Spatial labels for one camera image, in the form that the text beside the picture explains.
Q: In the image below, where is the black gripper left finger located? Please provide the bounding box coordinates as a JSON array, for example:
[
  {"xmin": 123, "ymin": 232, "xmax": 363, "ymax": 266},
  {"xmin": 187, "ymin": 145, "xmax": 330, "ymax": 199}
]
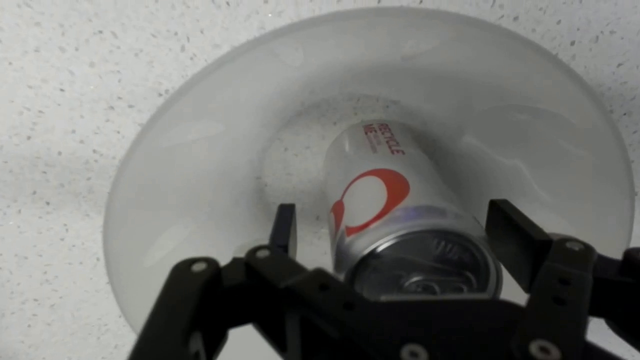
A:
[{"xmin": 125, "ymin": 202, "xmax": 362, "ymax": 360}]

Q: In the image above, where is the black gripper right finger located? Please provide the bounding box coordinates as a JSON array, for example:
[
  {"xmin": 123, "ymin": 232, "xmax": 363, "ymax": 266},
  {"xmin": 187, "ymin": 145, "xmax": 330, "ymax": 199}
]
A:
[{"xmin": 485, "ymin": 199, "xmax": 640, "ymax": 360}]

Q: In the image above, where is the silver red soda can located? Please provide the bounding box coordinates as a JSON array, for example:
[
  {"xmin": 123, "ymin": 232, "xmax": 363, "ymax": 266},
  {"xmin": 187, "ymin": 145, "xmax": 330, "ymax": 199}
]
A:
[{"xmin": 324, "ymin": 119, "xmax": 501, "ymax": 300}]

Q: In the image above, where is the translucent white plastic bowl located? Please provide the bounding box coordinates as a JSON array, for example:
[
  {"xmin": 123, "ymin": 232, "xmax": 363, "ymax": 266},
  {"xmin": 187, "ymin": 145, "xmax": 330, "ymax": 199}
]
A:
[{"xmin": 103, "ymin": 7, "xmax": 634, "ymax": 326}]

